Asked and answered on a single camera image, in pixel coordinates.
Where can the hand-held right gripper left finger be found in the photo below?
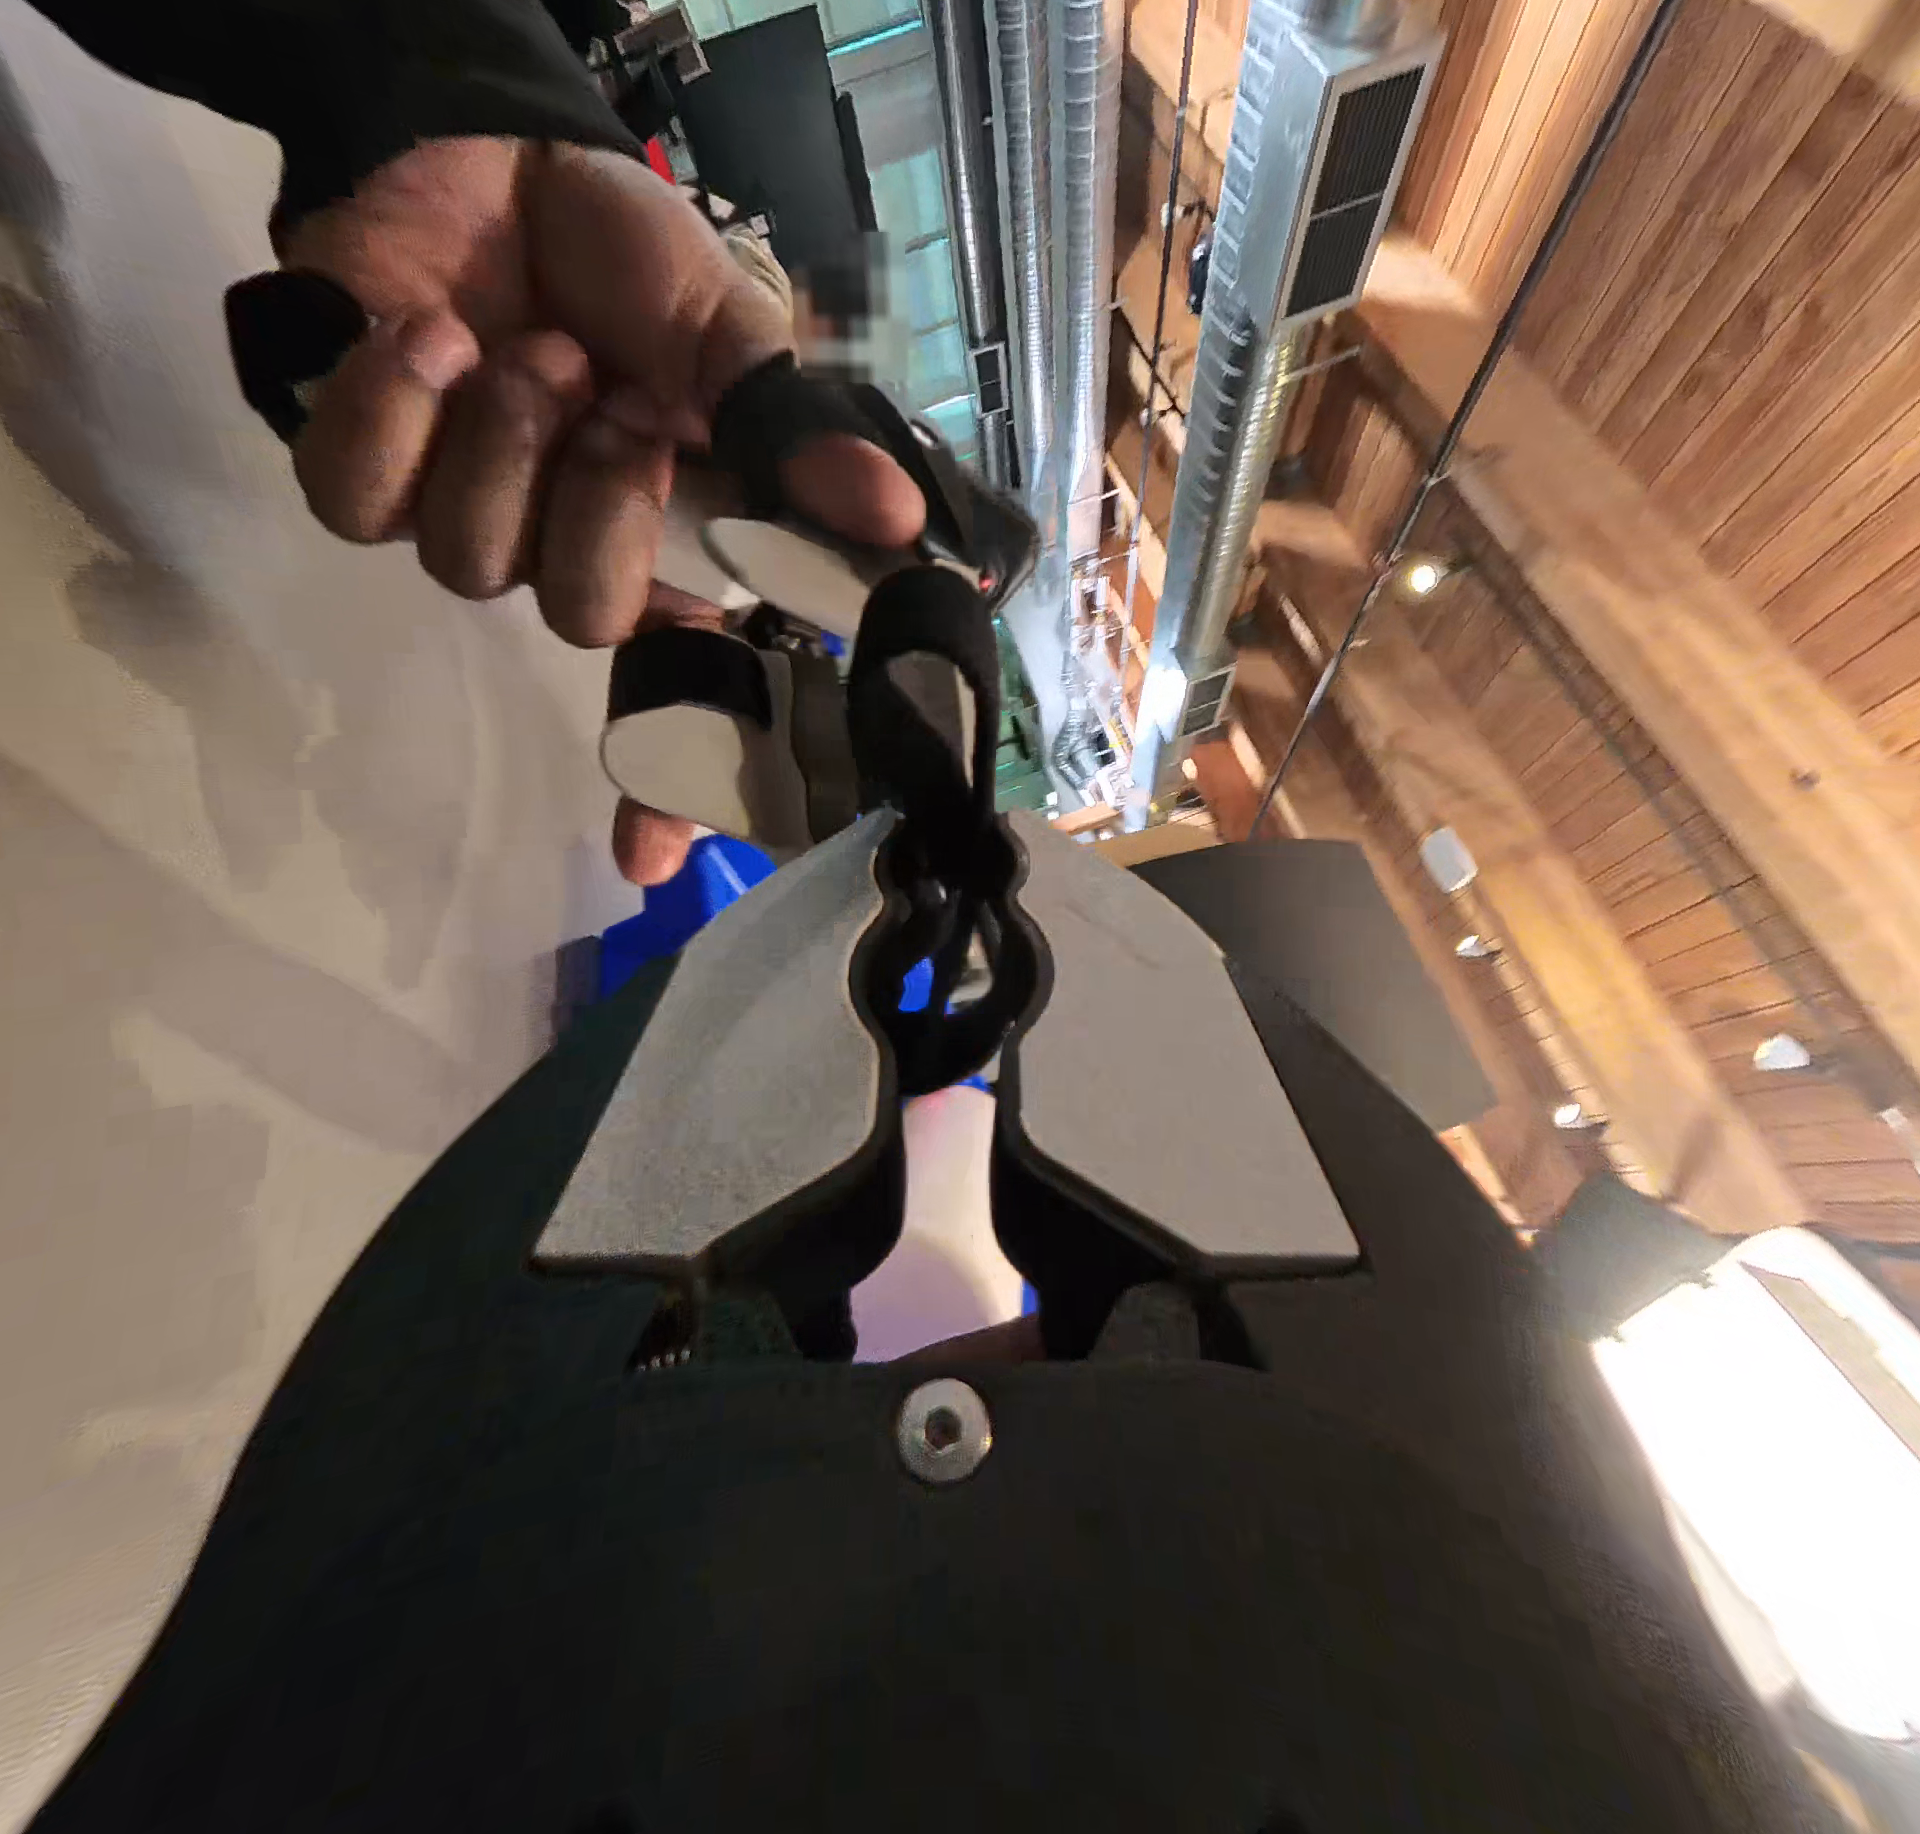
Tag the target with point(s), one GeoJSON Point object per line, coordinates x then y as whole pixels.
{"type": "Point", "coordinates": [737, 1098]}

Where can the person's left hand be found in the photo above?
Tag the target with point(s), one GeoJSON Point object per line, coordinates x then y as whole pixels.
{"type": "Point", "coordinates": [526, 364]}

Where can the silver ventilation duct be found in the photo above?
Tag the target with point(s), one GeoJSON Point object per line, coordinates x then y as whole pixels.
{"type": "Point", "coordinates": [1247, 364]}

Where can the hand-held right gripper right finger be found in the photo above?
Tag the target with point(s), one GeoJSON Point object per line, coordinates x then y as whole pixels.
{"type": "Point", "coordinates": [1169, 1098]}

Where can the white panel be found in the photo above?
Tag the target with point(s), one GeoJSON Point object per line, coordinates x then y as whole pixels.
{"type": "Point", "coordinates": [1769, 1459]}

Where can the white plastic bottle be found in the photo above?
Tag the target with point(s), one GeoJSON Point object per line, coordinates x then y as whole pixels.
{"type": "Point", "coordinates": [947, 1234]}

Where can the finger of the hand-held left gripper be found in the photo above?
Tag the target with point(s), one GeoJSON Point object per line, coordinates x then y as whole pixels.
{"type": "Point", "coordinates": [817, 753]}
{"type": "Point", "coordinates": [930, 725]}

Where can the blue plastic bin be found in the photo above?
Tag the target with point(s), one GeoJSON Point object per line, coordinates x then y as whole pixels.
{"type": "Point", "coordinates": [704, 882]}

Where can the person's left forearm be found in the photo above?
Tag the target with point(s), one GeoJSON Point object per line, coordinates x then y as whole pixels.
{"type": "Point", "coordinates": [300, 34]}

